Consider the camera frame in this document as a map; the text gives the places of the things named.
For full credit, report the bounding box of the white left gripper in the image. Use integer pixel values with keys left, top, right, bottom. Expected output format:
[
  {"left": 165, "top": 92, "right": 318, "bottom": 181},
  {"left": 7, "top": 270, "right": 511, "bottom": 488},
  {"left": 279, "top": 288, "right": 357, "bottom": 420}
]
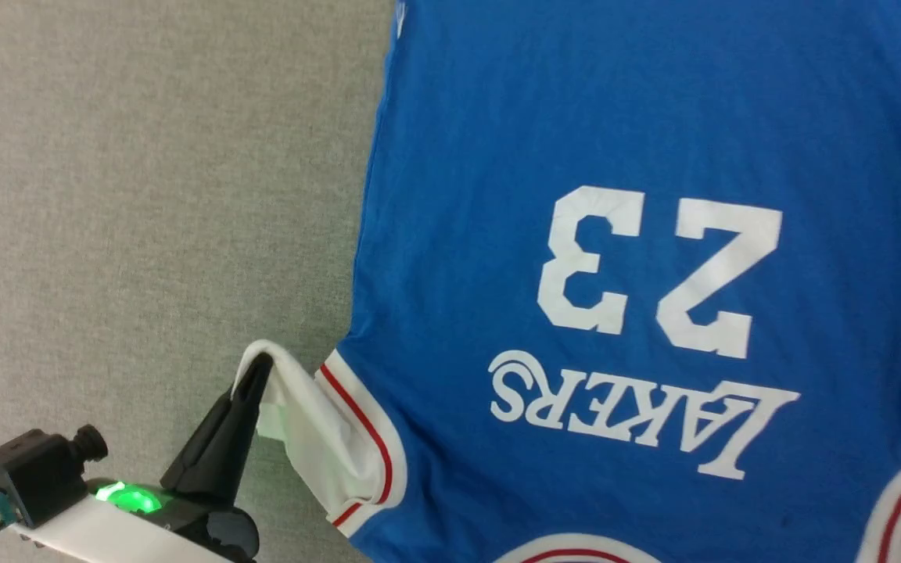
[{"left": 11, "top": 353, "right": 275, "bottom": 563}]

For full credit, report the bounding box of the blue Lakers jersey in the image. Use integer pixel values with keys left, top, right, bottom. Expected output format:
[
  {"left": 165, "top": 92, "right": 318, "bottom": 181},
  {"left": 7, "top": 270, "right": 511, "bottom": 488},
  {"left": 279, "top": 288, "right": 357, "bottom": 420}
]
[{"left": 230, "top": 0, "right": 901, "bottom": 563}]

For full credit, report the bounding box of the grey fabric sofa seat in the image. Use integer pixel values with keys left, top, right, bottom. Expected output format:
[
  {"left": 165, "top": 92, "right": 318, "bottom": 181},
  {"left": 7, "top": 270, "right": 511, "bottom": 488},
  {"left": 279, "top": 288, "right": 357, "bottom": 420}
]
[{"left": 0, "top": 0, "right": 398, "bottom": 563}]

